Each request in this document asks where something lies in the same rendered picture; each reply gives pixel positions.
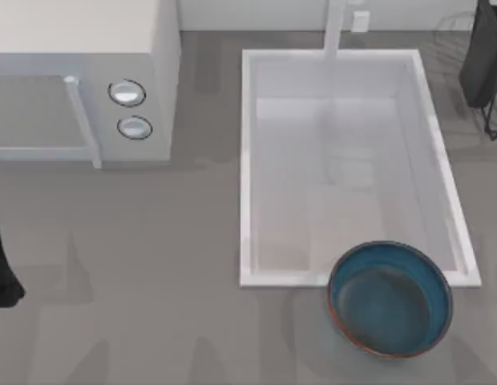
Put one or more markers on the white sink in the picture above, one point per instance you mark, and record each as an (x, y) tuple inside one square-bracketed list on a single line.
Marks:
[(352, 168)]

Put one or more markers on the small microwave knob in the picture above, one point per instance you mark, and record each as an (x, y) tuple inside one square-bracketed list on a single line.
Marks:
[(134, 127)]

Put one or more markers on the large microwave knob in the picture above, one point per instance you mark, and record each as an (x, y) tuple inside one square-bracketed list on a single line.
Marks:
[(127, 92)]

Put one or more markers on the pale microwave oven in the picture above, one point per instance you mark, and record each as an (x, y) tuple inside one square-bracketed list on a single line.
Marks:
[(160, 60)]

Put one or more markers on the blue bowl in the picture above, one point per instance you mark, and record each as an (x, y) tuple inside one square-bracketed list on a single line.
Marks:
[(389, 298)]

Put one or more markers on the tall white tap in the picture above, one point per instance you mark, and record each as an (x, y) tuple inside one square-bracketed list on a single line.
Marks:
[(333, 28)]

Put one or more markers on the microwave door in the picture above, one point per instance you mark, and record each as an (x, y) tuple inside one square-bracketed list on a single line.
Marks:
[(32, 112)]

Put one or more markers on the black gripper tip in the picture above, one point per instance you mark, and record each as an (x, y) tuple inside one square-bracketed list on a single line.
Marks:
[(1, 272)]

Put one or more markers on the white wall socket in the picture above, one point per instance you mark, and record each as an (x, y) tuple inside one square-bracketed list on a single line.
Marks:
[(360, 21)]

